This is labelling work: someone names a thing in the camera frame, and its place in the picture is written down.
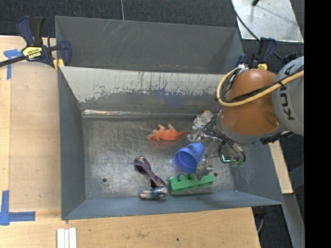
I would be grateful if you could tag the grey metal bin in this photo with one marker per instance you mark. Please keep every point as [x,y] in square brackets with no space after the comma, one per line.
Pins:
[116,143]

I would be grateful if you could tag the blue plastic cup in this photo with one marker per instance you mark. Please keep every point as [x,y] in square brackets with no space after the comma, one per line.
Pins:
[187,157]

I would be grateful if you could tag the pale wood board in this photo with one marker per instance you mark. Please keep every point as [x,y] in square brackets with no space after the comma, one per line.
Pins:
[33,138]

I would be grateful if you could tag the orange toy dinosaur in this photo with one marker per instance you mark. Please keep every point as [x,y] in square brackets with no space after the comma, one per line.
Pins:
[166,134]

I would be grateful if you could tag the black cylinder on white bracket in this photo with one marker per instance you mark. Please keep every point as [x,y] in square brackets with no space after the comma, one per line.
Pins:
[270,139]

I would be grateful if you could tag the white toy animal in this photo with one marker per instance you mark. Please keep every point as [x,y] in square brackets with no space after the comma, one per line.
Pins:
[203,119]

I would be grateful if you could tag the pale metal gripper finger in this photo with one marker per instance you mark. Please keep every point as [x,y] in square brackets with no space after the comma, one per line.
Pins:
[197,136]
[204,169]

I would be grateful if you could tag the green toy building block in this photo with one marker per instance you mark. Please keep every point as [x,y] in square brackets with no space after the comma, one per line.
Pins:
[190,183]

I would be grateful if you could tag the purple patterned sunglasses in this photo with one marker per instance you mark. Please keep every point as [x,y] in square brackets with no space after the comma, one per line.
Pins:
[152,179]

